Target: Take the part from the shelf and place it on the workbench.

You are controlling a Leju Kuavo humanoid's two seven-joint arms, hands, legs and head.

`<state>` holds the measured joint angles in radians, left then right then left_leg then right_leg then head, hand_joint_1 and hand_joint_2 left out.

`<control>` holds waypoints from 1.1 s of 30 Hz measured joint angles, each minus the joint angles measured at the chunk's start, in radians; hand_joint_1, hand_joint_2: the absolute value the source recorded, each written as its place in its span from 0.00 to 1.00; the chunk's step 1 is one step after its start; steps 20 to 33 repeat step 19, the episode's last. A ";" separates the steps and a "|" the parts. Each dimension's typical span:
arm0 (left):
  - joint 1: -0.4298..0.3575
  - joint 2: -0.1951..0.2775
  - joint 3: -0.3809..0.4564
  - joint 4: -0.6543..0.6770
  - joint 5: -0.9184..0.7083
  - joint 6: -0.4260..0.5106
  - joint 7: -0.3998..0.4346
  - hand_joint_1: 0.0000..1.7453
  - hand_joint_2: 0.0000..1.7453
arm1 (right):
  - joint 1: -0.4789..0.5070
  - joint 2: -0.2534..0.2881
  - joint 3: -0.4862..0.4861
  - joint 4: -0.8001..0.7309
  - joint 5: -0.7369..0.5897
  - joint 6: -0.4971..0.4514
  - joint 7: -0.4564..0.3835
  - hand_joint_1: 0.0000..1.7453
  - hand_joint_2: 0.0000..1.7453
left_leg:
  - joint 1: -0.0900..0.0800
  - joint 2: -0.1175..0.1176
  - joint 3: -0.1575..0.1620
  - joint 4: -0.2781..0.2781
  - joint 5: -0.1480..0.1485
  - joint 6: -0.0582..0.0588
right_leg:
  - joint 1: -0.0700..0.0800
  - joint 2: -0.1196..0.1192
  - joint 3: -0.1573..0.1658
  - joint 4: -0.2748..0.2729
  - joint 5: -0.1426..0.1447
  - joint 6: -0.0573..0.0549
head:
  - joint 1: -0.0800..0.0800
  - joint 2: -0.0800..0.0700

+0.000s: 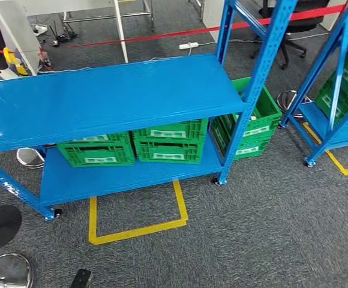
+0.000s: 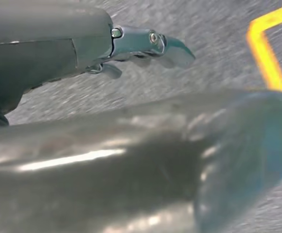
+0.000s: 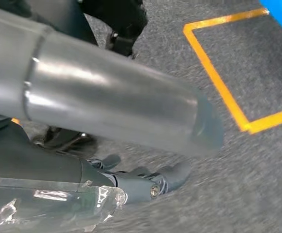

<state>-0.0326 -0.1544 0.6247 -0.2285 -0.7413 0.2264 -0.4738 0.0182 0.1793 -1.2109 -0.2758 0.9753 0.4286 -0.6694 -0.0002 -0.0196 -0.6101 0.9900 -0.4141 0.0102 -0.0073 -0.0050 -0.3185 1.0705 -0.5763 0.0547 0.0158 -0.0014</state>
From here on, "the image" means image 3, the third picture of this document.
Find yellow floor tape square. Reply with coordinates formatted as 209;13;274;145
182;8;282;135

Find clear plastic film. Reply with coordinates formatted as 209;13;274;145
0;177;128;233

